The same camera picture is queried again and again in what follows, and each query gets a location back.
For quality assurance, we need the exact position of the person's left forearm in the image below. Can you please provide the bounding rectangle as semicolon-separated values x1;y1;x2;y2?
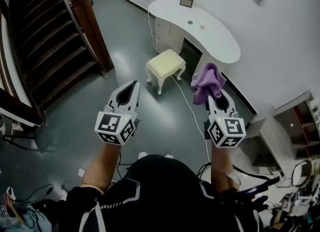
80;139;121;194

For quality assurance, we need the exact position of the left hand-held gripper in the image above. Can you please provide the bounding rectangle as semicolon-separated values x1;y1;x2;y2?
94;80;141;146

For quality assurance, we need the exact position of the brown wooden staircase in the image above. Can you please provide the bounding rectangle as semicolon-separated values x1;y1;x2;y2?
0;0;116;127

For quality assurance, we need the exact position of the person's right forearm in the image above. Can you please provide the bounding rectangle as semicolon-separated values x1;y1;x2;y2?
211;142;242;194

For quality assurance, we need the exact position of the purple cloth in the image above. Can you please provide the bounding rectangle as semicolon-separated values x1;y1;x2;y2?
190;62;227;106

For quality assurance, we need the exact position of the grey shelf cabinet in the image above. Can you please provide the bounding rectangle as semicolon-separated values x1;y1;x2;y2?
246;90;320;177

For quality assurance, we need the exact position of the black device cable bundle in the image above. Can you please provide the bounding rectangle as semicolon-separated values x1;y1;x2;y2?
196;162;281;189

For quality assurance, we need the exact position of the idle white gripper device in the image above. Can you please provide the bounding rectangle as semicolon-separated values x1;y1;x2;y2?
0;185;17;218

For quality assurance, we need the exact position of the round standing fan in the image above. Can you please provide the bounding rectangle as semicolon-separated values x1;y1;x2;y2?
291;159;313;188

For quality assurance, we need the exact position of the person's black clothing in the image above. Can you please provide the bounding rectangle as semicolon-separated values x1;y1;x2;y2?
57;154;263;232

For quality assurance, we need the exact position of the long white cable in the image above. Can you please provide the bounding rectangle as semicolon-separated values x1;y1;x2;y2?
143;0;212;163

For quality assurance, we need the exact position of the white curved desk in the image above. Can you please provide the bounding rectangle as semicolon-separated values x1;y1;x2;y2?
147;0;241;73

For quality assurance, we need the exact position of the black metal stand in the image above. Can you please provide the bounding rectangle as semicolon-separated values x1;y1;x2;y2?
0;115;38;152

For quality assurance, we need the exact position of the white bandage patch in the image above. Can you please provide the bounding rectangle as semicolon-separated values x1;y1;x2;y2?
224;170;242;187

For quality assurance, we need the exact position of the cream cushioned stool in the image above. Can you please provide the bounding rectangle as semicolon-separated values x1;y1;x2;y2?
145;48;187;96

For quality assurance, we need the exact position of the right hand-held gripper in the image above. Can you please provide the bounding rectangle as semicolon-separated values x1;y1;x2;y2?
204;88;247;148

